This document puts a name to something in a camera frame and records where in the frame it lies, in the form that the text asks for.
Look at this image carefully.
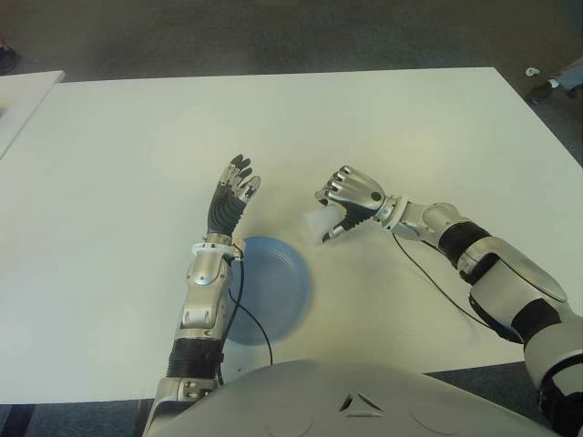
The black shoe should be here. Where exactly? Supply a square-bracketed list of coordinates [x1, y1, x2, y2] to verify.
[530, 81, 555, 105]

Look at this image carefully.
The white charger block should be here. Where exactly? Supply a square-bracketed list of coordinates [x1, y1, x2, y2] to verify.
[303, 207, 343, 245]

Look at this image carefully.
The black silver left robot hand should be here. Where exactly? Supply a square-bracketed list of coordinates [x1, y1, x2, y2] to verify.
[207, 153, 263, 238]

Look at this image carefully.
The person's blue jeans leg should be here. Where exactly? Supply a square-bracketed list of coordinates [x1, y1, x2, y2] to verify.
[557, 63, 583, 91]

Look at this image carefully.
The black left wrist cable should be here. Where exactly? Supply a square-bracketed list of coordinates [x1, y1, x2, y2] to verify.
[222, 259, 276, 365]

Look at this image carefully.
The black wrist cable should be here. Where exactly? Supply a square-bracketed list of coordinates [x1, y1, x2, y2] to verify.
[222, 259, 276, 365]
[394, 234, 525, 340]

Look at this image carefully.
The blue plastic plate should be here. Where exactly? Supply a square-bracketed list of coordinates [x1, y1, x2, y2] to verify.
[225, 235, 314, 350]

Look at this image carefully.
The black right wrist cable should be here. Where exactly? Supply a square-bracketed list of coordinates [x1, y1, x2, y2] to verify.
[394, 234, 525, 340]

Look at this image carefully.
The white side table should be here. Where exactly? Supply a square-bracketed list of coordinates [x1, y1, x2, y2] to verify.
[0, 70, 66, 160]

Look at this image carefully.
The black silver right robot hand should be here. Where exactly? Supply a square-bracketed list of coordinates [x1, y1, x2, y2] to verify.
[312, 166, 388, 245]

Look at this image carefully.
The grey robot torso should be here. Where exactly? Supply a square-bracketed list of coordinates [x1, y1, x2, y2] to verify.
[149, 358, 566, 437]

